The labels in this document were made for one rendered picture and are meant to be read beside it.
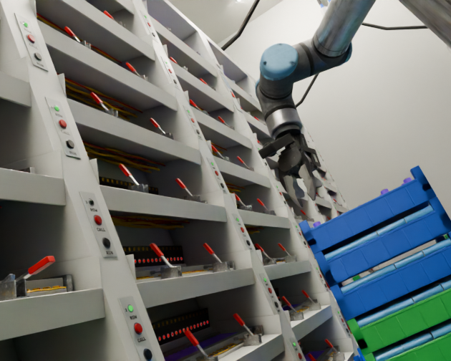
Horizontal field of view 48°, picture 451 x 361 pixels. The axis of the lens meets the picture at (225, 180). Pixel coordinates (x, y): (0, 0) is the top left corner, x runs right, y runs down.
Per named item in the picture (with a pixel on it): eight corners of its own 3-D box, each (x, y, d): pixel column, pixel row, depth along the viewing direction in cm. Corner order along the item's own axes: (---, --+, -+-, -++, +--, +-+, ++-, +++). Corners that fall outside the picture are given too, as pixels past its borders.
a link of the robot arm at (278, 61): (295, 32, 125) (291, 64, 136) (253, 48, 123) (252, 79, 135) (313, 59, 121) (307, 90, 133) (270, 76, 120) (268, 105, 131)
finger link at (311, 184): (333, 195, 124) (318, 166, 129) (319, 193, 120) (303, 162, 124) (324, 203, 125) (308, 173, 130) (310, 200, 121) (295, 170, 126)
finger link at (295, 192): (313, 209, 127) (306, 175, 131) (299, 206, 123) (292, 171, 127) (303, 213, 129) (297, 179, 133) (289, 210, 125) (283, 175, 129)
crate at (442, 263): (458, 265, 126) (442, 236, 128) (476, 263, 106) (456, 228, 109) (348, 314, 130) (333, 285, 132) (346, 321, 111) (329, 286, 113)
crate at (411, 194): (426, 208, 130) (410, 180, 132) (437, 195, 111) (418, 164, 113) (320, 257, 134) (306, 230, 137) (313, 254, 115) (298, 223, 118)
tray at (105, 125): (201, 164, 152) (195, 120, 155) (67, 119, 97) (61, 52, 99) (144, 177, 159) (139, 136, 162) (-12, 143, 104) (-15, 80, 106)
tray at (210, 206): (227, 221, 147) (220, 175, 149) (101, 208, 91) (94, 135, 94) (167, 233, 154) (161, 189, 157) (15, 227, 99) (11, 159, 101)
